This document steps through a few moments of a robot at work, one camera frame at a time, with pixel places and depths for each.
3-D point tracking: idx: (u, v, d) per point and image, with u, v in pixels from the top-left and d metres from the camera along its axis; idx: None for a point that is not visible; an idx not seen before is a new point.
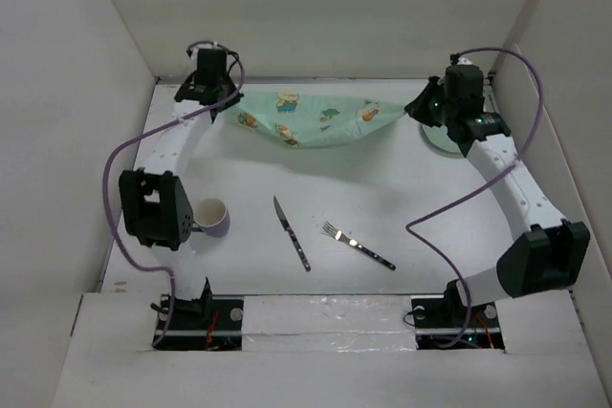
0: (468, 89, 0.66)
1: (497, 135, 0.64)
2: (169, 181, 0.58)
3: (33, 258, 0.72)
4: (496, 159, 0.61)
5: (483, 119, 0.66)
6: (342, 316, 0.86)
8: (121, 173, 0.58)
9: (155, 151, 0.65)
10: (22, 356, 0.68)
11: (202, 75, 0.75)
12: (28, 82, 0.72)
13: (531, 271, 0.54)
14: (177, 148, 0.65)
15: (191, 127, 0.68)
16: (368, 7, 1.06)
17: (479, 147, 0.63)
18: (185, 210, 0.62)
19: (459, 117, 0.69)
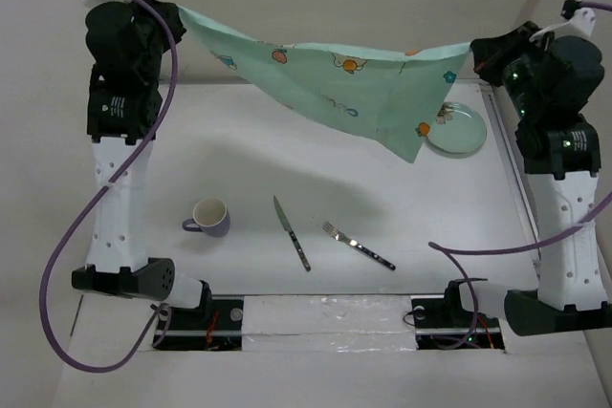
0: (568, 91, 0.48)
1: (578, 171, 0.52)
2: (129, 281, 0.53)
3: (33, 259, 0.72)
4: (564, 207, 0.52)
5: (570, 139, 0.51)
6: (342, 316, 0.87)
8: (73, 276, 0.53)
9: (96, 235, 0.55)
10: (22, 358, 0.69)
11: (118, 77, 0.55)
12: (28, 83, 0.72)
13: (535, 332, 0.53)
14: (121, 227, 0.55)
15: (128, 189, 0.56)
16: (368, 6, 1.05)
17: (552, 185, 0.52)
18: (156, 278, 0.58)
19: (541, 122, 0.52)
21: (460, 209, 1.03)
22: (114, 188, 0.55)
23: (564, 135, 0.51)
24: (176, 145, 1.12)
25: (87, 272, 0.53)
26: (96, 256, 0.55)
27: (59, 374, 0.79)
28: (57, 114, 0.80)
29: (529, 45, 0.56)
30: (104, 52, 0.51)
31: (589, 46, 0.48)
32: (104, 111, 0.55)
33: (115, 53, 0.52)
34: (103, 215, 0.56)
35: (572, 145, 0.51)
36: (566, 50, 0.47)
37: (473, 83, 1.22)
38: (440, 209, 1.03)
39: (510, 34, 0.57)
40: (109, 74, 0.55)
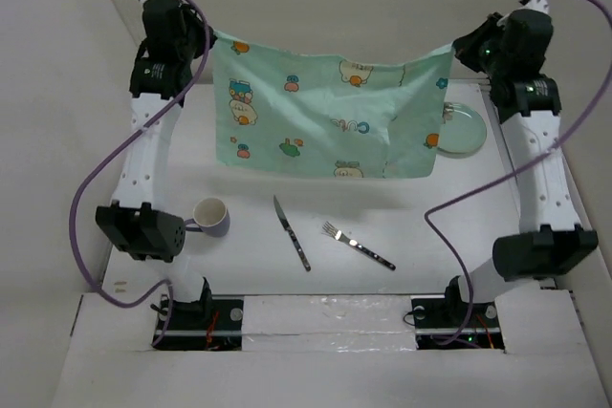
0: (529, 47, 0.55)
1: (543, 112, 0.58)
2: (148, 214, 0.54)
3: (34, 257, 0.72)
4: (533, 139, 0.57)
5: (534, 88, 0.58)
6: (342, 316, 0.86)
8: (98, 209, 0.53)
9: (124, 174, 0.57)
10: (22, 355, 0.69)
11: (160, 49, 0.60)
12: (29, 81, 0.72)
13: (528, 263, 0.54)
14: (147, 166, 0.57)
15: (158, 138, 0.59)
16: (368, 7, 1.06)
17: (518, 122, 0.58)
18: (172, 227, 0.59)
19: (509, 75, 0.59)
21: (460, 208, 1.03)
22: (147, 134, 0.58)
23: (528, 83, 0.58)
24: (176, 145, 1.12)
25: (110, 208, 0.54)
26: (120, 191, 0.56)
27: (58, 373, 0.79)
28: (58, 113, 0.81)
29: (496, 29, 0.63)
30: (153, 25, 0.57)
31: (540, 13, 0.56)
32: (146, 73, 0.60)
33: (163, 29, 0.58)
34: (133, 157, 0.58)
35: (534, 92, 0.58)
36: (523, 16, 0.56)
37: (472, 84, 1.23)
38: (440, 209, 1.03)
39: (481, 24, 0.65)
40: (154, 48, 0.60)
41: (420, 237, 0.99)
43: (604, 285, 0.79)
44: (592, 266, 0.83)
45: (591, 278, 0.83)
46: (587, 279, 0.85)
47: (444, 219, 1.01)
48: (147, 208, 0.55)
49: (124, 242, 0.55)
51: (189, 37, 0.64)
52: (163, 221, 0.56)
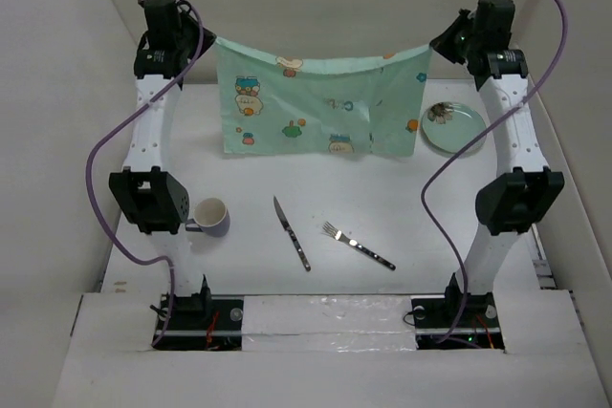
0: (496, 21, 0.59)
1: (513, 75, 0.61)
2: (159, 177, 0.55)
3: (34, 257, 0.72)
4: (505, 98, 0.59)
5: (504, 55, 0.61)
6: (342, 316, 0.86)
8: (111, 175, 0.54)
9: (133, 144, 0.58)
10: (22, 355, 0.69)
11: (160, 39, 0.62)
12: (29, 82, 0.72)
13: (503, 207, 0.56)
14: (156, 134, 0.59)
15: (163, 108, 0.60)
16: (368, 7, 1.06)
17: (491, 84, 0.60)
18: (181, 193, 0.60)
19: (482, 49, 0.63)
21: (460, 207, 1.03)
22: (153, 107, 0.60)
23: (498, 53, 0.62)
24: (176, 145, 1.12)
25: (122, 174, 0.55)
26: (130, 159, 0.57)
27: (59, 374, 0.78)
28: (57, 113, 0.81)
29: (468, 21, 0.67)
30: (153, 16, 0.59)
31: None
32: (148, 57, 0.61)
33: (162, 18, 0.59)
34: (141, 129, 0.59)
35: (503, 61, 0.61)
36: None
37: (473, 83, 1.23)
38: (440, 209, 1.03)
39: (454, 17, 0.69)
40: (155, 38, 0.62)
41: (420, 235, 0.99)
43: (603, 285, 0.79)
44: (592, 266, 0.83)
45: (590, 278, 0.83)
46: (587, 279, 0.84)
47: (444, 218, 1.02)
48: (158, 171, 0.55)
49: (135, 210, 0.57)
51: (185, 32, 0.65)
52: (173, 183, 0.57)
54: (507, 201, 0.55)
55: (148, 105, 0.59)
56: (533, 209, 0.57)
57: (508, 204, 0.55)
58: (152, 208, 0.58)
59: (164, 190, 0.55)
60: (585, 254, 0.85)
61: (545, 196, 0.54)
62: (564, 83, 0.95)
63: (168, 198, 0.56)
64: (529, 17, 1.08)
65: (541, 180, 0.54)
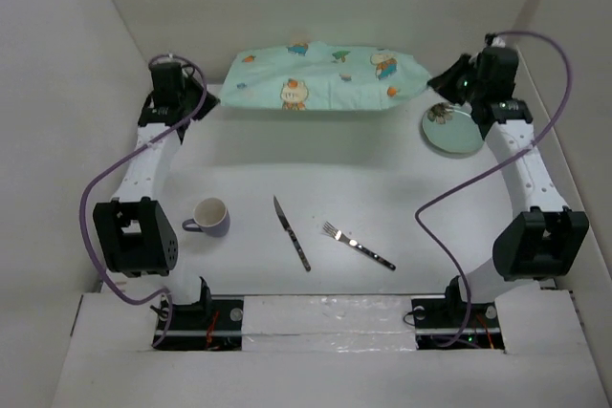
0: (499, 72, 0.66)
1: (518, 122, 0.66)
2: (147, 204, 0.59)
3: (32, 259, 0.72)
4: (512, 141, 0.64)
5: (507, 105, 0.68)
6: (342, 316, 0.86)
8: (97, 204, 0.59)
9: (126, 179, 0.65)
10: (21, 357, 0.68)
11: (163, 96, 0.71)
12: (27, 82, 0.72)
13: (526, 247, 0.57)
14: (150, 170, 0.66)
15: (162, 149, 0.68)
16: (369, 7, 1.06)
17: (498, 130, 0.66)
18: (168, 233, 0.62)
19: (485, 98, 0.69)
21: (460, 212, 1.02)
22: (151, 147, 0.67)
23: (500, 104, 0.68)
24: None
25: (110, 203, 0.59)
26: (121, 189, 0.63)
27: (58, 375, 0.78)
28: (57, 114, 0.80)
29: (469, 66, 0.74)
30: (159, 76, 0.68)
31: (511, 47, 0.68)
32: (153, 111, 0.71)
33: (167, 78, 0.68)
34: (136, 164, 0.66)
35: (504, 109, 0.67)
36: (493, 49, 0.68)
37: None
38: (441, 210, 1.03)
39: (455, 64, 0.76)
40: (158, 96, 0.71)
41: (421, 236, 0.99)
43: (604, 285, 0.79)
44: (591, 266, 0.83)
45: (590, 278, 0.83)
46: (586, 279, 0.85)
47: (445, 223, 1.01)
48: (145, 202, 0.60)
49: (117, 248, 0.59)
51: (188, 93, 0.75)
52: (161, 218, 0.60)
54: (533, 243, 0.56)
55: (147, 145, 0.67)
56: (557, 258, 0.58)
57: (531, 245, 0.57)
58: (136, 249, 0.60)
59: (149, 220, 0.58)
60: (584, 255, 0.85)
61: (570, 238, 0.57)
62: (564, 84, 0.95)
63: (153, 228, 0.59)
64: (529, 18, 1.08)
65: (562, 222, 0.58)
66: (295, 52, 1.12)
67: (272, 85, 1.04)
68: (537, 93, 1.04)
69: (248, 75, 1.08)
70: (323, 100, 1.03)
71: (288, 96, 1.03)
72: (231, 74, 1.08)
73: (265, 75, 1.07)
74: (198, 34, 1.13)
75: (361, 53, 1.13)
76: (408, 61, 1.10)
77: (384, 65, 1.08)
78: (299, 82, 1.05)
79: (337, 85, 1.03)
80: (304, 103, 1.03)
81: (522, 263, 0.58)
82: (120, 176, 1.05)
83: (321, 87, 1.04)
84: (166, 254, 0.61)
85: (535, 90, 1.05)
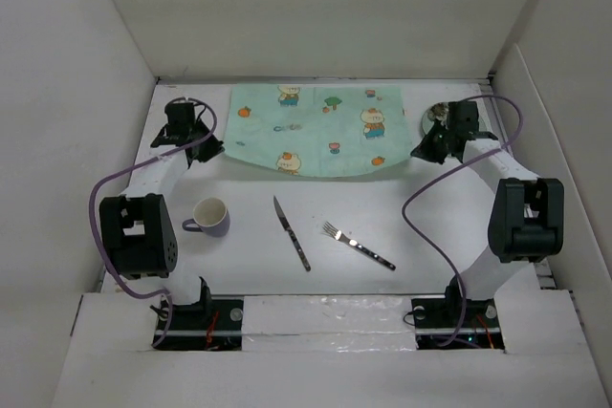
0: (465, 115, 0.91)
1: (486, 140, 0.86)
2: (153, 201, 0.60)
3: (32, 259, 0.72)
4: (483, 149, 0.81)
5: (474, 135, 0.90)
6: (342, 316, 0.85)
8: (103, 199, 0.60)
9: (137, 182, 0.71)
10: (21, 357, 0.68)
11: (176, 127, 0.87)
12: (27, 82, 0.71)
13: (513, 212, 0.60)
14: (159, 176, 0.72)
15: (170, 162, 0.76)
16: (368, 7, 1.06)
17: (470, 145, 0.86)
18: (169, 234, 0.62)
19: (459, 134, 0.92)
21: (460, 211, 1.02)
22: (161, 159, 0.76)
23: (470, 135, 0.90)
24: None
25: (116, 198, 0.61)
26: (131, 187, 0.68)
27: (58, 374, 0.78)
28: (57, 114, 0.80)
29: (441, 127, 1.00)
30: (172, 110, 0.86)
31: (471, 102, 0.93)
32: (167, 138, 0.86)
33: (180, 111, 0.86)
34: (147, 172, 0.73)
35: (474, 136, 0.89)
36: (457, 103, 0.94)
37: (473, 83, 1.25)
38: (437, 210, 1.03)
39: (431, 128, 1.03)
40: (171, 127, 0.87)
41: (419, 237, 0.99)
43: (603, 285, 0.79)
44: (591, 266, 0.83)
45: (590, 278, 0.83)
46: (586, 279, 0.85)
47: (445, 222, 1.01)
48: (151, 197, 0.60)
49: (118, 243, 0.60)
51: (198, 128, 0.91)
52: (163, 216, 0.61)
54: (515, 204, 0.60)
55: (158, 159, 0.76)
56: (548, 227, 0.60)
57: (515, 208, 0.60)
58: (135, 246, 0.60)
59: (154, 214, 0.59)
60: (584, 255, 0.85)
61: (551, 200, 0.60)
62: (563, 84, 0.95)
63: (156, 224, 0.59)
64: (529, 17, 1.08)
65: (540, 190, 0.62)
66: (287, 105, 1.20)
67: (269, 158, 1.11)
68: (537, 92, 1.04)
69: (245, 134, 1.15)
70: (316, 168, 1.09)
71: (283, 166, 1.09)
72: (232, 130, 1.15)
73: (262, 135, 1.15)
74: (198, 34, 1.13)
75: (350, 106, 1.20)
76: (394, 118, 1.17)
77: (373, 126, 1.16)
78: (293, 154, 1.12)
79: (326, 158, 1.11)
80: (298, 171, 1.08)
81: (514, 231, 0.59)
82: (120, 176, 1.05)
83: (313, 158, 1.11)
84: (166, 254, 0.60)
85: (534, 91, 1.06)
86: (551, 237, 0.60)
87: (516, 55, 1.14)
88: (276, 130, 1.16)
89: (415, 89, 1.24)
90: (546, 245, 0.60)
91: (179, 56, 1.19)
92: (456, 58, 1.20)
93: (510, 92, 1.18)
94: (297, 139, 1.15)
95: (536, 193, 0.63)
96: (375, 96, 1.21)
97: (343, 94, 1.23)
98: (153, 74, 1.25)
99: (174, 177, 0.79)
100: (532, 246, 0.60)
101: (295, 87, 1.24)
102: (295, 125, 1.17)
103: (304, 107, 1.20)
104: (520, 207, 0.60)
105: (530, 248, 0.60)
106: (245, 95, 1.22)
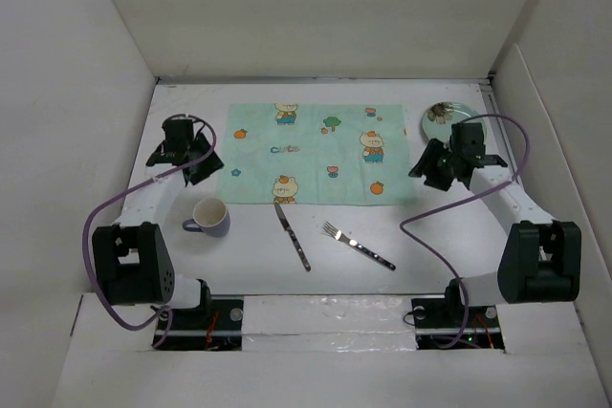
0: (470, 136, 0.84)
1: (493, 165, 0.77)
2: (147, 229, 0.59)
3: (32, 259, 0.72)
4: (492, 179, 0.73)
5: (482, 156, 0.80)
6: (342, 316, 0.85)
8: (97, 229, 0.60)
9: (130, 206, 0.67)
10: (20, 357, 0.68)
11: (172, 145, 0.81)
12: (25, 82, 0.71)
13: (528, 265, 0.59)
14: (155, 199, 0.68)
15: (167, 182, 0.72)
16: (369, 7, 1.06)
17: (478, 173, 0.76)
18: (165, 264, 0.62)
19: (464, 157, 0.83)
21: (454, 212, 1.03)
22: (157, 180, 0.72)
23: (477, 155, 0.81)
24: None
25: (111, 227, 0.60)
26: (125, 214, 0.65)
27: (59, 373, 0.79)
28: (57, 114, 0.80)
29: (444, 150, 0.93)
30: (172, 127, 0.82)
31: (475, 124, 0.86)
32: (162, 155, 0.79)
33: (178, 128, 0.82)
34: (142, 195, 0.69)
35: (483, 159, 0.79)
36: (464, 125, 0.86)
37: (473, 84, 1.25)
38: (437, 221, 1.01)
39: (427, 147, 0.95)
40: (168, 144, 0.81)
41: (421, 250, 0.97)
43: (603, 286, 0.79)
44: (590, 266, 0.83)
45: (590, 278, 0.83)
46: (586, 279, 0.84)
47: (443, 223, 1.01)
48: (146, 225, 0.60)
49: (112, 276, 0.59)
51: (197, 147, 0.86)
52: (159, 244, 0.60)
54: (533, 255, 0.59)
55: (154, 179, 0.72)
56: (561, 275, 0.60)
57: (531, 259, 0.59)
58: (131, 277, 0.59)
59: (149, 244, 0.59)
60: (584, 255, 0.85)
61: (568, 246, 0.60)
62: (563, 84, 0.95)
63: (152, 252, 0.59)
64: (529, 18, 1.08)
65: (556, 233, 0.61)
66: (284, 123, 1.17)
67: (264, 182, 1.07)
68: (537, 93, 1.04)
69: (241, 157, 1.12)
70: (313, 196, 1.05)
71: (279, 192, 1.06)
72: (228, 155, 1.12)
73: (257, 157, 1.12)
74: (198, 35, 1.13)
75: (349, 127, 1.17)
76: (394, 141, 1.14)
77: (372, 150, 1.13)
78: (290, 178, 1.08)
79: (324, 182, 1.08)
80: (295, 198, 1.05)
81: (528, 279, 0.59)
82: (120, 177, 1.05)
83: (311, 182, 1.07)
84: (163, 284, 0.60)
85: (533, 92, 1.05)
86: (563, 284, 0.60)
87: (515, 56, 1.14)
88: (273, 151, 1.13)
89: (416, 90, 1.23)
90: (557, 290, 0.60)
91: (179, 55, 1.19)
92: (456, 58, 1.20)
93: (509, 92, 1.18)
94: (295, 161, 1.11)
95: (552, 236, 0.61)
96: (375, 117, 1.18)
97: (343, 112, 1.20)
98: (153, 74, 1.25)
99: (172, 194, 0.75)
100: (543, 292, 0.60)
101: (293, 105, 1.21)
102: (294, 146, 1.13)
103: (301, 127, 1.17)
104: (535, 255, 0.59)
105: (541, 295, 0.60)
106: (240, 113, 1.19)
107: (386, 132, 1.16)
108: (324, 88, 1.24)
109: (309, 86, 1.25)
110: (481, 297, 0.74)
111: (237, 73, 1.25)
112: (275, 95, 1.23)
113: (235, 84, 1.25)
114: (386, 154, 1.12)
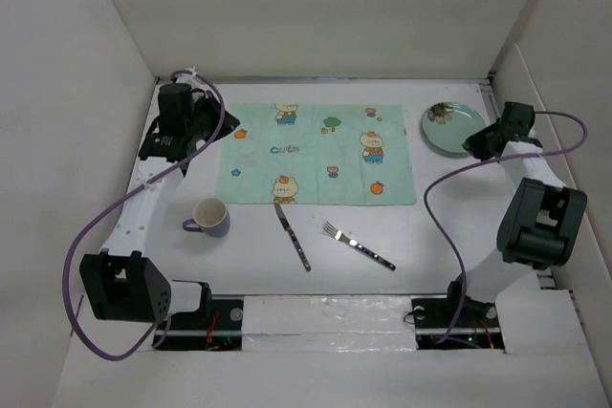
0: (516, 118, 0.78)
1: (529, 143, 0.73)
2: (138, 266, 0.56)
3: (32, 259, 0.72)
4: (521, 149, 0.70)
5: (520, 137, 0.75)
6: (342, 316, 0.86)
8: (85, 259, 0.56)
9: (119, 225, 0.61)
10: (19, 357, 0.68)
11: (170, 126, 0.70)
12: (25, 82, 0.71)
13: (524, 213, 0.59)
14: (144, 218, 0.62)
15: (159, 190, 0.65)
16: (368, 7, 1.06)
17: (509, 144, 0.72)
18: (160, 289, 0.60)
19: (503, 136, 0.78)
21: (463, 215, 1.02)
22: (148, 188, 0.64)
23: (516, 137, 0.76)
24: None
25: (98, 255, 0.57)
26: (112, 241, 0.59)
27: (58, 373, 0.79)
28: (57, 114, 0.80)
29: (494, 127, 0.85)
30: (166, 103, 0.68)
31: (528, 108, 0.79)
32: (157, 140, 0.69)
33: (174, 103, 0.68)
34: (132, 209, 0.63)
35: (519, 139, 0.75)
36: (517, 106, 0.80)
37: (473, 84, 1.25)
38: (449, 213, 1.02)
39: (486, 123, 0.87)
40: (165, 124, 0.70)
41: (423, 249, 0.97)
43: (603, 286, 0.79)
44: (591, 266, 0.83)
45: (590, 278, 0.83)
46: (586, 279, 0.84)
47: (454, 215, 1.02)
48: (137, 260, 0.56)
49: (104, 302, 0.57)
51: (200, 118, 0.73)
52: (150, 278, 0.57)
54: (532, 205, 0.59)
55: (144, 185, 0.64)
56: (558, 237, 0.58)
57: (528, 207, 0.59)
58: (123, 304, 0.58)
59: (139, 281, 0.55)
60: (584, 254, 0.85)
61: (569, 209, 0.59)
62: (563, 84, 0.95)
63: (142, 289, 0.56)
64: (529, 18, 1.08)
65: (563, 199, 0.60)
66: (284, 123, 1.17)
67: (264, 182, 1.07)
68: (537, 93, 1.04)
69: (241, 157, 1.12)
70: (313, 196, 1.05)
71: (279, 192, 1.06)
72: (228, 155, 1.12)
73: (258, 157, 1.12)
74: (198, 35, 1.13)
75: (350, 127, 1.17)
76: (394, 141, 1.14)
77: (372, 150, 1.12)
78: (290, 178, 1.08)
79: (324, 181, 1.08)
80: (295, 198, 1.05)
81: (521, 229, 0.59)
82: (120, 176, 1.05)
83: (311, 182, 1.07)
84: (156, 306, 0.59)
85: (533, 92, 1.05)
86: (558, 246, 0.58)
87: (515, 56, 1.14)
88: (273, 151, 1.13)
89: (416, 90, 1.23)
90: (551, 251, 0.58)
91: (179, 55, 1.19)
92: (456, 58, 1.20)
93: (509, 92, 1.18)
94: (295, 161, 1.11)
95: (558, 201, 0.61)
96: (375, 117, 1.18)
97: (343, 112, 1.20)
98: (153, 74, 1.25)
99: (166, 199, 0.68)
100: (536, 249, 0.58)
101: (293, 105, 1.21)
102: (294, 146, 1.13)
103: (301, 128, 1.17)
104: (534, 207, 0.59)
105: (534, 252, 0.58)
106: (240, 113, 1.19)
107: (386, 132, 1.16)
108: (324, 88, 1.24)
109: (309, 86, 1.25)
110: (482, 287, 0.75)
111: (236, 73, 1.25)
112: (275, 95, 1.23)
113: (235, 84, 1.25)
114: (386, 154, 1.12)
